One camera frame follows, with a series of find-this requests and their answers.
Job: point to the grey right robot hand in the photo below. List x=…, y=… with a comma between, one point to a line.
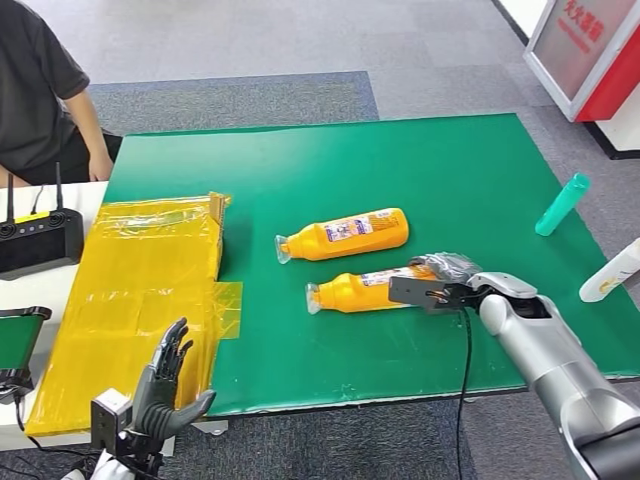
x=450, y=265

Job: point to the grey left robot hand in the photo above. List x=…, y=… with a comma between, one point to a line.
x=155, y=391

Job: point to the orange bottle with clear cap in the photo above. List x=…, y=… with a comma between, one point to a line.
x=350, y=238
x=350, y=291

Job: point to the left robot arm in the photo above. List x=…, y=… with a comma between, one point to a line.
x=150, y=427

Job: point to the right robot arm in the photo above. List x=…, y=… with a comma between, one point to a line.
x=550, y=358

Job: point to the teal plastic bottle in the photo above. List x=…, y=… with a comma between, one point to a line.
x=562, y=205

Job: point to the white plastic bottle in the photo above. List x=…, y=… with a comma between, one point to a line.
x=610, y=272

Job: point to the green table mat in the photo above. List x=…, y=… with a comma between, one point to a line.
x=450, y=172

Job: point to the yellow taped cardboard box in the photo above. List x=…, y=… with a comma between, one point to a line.
x=125, y=298

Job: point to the white side table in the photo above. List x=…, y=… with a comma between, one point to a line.
x=50, y=291

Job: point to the black tablet with green screen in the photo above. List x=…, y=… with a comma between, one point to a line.
x=20, y=341

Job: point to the black remote controller with antennas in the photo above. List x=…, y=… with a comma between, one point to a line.
x=40, y=245

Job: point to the red and white sign stand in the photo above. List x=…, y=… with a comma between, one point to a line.
x=575, y=40

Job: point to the person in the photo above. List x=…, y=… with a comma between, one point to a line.
x=30, y=79

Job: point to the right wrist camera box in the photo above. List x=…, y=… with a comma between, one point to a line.
x=415, y=293

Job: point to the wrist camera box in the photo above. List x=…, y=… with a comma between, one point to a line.
x=415, y=293
x=110, y=417

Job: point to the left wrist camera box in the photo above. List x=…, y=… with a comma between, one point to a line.
x=110, y=417

